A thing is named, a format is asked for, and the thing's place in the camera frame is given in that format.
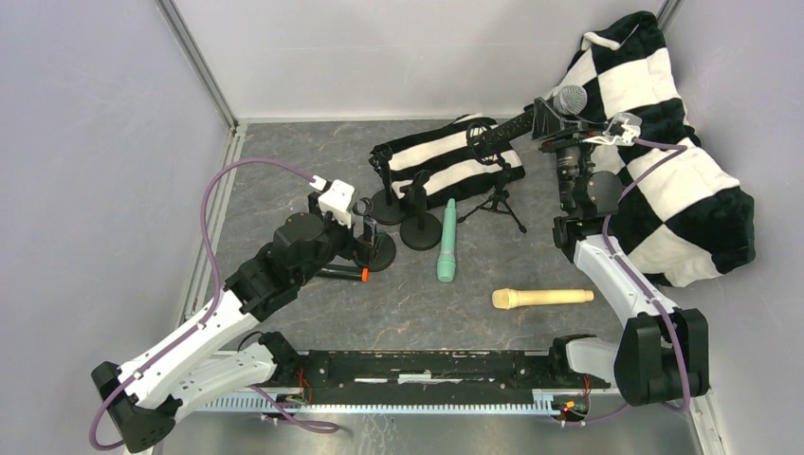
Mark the black microphone orange end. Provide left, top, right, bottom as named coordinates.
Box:
left=317, top=264, right=370, bottom=282

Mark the black glitter microphone silver head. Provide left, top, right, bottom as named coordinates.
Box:
left=467, top=84, right=589, bottom=149

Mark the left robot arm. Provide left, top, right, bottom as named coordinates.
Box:
left=91, top=190, right=394, bottom=453

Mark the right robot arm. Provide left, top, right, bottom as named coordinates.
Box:
left=531, top=98, right=710, bottom=407

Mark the front round base mic stand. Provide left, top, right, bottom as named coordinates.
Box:
left=352, top=197, right=396, bottom=272

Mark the round base mic stand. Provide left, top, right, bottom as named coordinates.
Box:
left=399, top=170, right=442, bottom=251
left=369, top=144, right=406, bottom=226
left=352, top=197, right=396, bottom=272

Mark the back round base mic stand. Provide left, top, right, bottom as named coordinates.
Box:
left=369, top=144, right=406, bottom=226

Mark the middle round base mic stand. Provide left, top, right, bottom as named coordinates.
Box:
left=399, top=170, right=442, bottom=251

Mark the teal green microphone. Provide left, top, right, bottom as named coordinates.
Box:
left=436, top=198, right=457, bottom=282

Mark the black white checkered pillow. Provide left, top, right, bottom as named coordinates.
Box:
left=557, top=11, right=756, bottom=287

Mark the cream beige microphone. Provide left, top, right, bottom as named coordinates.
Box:
left=491, top=288, right=594, bottom=310

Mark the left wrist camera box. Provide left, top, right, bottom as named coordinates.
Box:
left=310, top=175, right=356, bottom=228

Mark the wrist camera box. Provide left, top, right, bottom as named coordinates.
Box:
left=604, top=112, right=643, bottom=146
left=310, top=175, right=356, bottom=228

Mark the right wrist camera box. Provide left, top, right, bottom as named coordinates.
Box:
left=604, top=112, right=643, bottom=146

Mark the tripod shock mount mic stand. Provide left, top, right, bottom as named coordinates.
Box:
left=457, top=121, right=527, bottom=233

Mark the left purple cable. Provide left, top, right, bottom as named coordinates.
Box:
left=88, top=157, right=340, bottom=452

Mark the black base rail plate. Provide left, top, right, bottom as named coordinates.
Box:
left=261, top=350, right=609, bottom=406

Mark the aluminium corner frame post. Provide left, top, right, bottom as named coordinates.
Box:
left=155, top=0, right=239, bottom=131

